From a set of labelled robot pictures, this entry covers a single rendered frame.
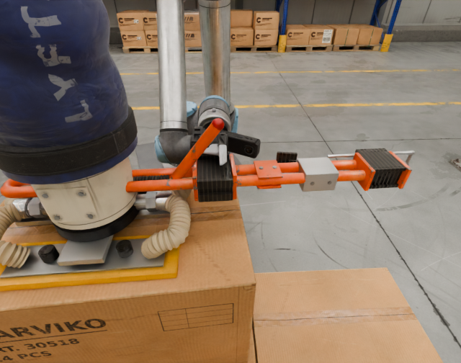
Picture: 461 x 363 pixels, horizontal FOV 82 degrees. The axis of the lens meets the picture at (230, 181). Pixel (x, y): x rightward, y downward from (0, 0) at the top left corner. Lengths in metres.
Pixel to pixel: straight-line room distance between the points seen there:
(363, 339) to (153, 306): 0.78
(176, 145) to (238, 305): 0.50
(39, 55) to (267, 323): 0.98
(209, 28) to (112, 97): 0.68
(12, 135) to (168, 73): 0.54
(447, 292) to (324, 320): 1.20
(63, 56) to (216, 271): 0.42
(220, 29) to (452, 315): 1.92
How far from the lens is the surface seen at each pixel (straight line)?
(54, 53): 0.41
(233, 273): 0.54
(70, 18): 0.42
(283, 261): 1.92
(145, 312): 0.59
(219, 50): 1.11
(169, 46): 0.93
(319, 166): 0.58
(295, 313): 1.12
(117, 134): 0.46
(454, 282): 2.28
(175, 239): 0.51
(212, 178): 0.51
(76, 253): 0.58
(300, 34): 7.91
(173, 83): 0.89
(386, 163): 0.63
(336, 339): 1.12
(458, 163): 3.54
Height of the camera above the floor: 1.52
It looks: 37 degrees down
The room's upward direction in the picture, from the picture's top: straight up
